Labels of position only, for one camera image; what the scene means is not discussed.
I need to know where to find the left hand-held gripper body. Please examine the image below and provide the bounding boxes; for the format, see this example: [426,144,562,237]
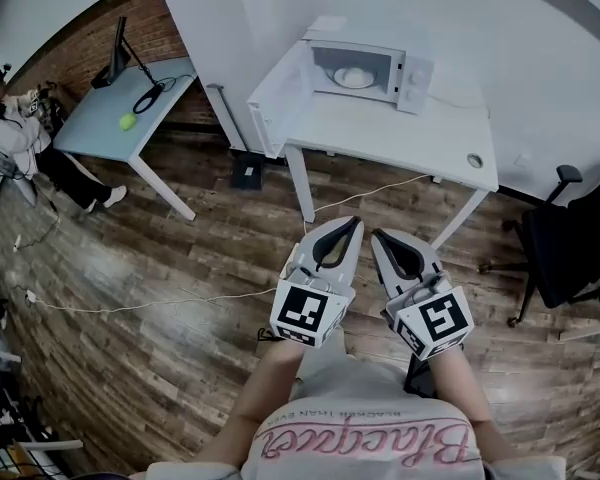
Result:
[269,262,357,350]

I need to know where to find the light blue table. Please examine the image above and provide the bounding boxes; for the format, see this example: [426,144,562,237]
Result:
[52,60,199,222]

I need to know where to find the person's left forearm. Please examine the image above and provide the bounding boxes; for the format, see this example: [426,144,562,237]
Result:
[214,338,314,449]

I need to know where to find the person's right forearm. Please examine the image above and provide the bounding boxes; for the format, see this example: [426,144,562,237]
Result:
[427,347,496,429]

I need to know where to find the grey trousers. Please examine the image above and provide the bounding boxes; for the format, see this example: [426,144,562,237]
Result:
[292,325,351,399]

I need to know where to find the white desk power cable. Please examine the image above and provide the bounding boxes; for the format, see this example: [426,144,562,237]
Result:
[302,172,431,234]

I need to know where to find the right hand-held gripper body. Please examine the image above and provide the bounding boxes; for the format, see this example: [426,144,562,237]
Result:
[383,272,475,362]

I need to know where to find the black office chair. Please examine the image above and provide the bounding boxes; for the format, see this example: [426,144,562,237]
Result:
[479,160,600,328]

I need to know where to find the white microwave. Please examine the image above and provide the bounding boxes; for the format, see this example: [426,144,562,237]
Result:
[246,15,436,160]

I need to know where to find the white side desk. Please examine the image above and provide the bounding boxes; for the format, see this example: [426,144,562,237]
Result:
[559,317,600,342]

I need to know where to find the white plate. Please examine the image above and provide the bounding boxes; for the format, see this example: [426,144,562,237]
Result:
[333,66,376,90]

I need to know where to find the black floor box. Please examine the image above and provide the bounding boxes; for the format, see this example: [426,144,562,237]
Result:
[229,151,266,193]

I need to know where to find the grey swivel chair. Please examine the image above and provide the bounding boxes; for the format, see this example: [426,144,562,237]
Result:
[0,140,41,204]

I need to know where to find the cluttered metal rack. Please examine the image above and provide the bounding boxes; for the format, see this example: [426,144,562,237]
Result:
[0,247,84,480]

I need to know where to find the grey shirt with pink print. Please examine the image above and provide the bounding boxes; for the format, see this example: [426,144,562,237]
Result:
[144,352,569,480]

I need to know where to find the long white floor cable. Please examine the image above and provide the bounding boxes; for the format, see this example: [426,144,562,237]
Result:
[27,287,281,314]

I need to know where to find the black cable loop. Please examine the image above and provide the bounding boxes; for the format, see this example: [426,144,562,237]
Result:
[132,75,196,115]

